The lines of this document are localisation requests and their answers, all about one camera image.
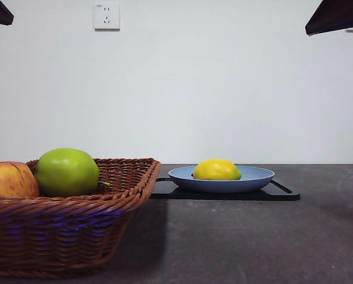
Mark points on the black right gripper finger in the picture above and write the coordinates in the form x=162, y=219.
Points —
x=339, y=16

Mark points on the yellow lemon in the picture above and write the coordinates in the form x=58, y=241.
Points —
x=215, y=170

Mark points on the blue round plate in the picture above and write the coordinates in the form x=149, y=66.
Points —
x=221, y=185

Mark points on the brown wicker basket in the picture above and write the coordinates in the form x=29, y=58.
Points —
x=61, y=230

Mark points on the red yellow apple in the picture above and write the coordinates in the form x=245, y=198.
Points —
x=7, y=180

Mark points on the green apple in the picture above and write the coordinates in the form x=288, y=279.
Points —
x=65, y=173

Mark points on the black flat tray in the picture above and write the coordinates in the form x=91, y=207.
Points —
x=283, y=196

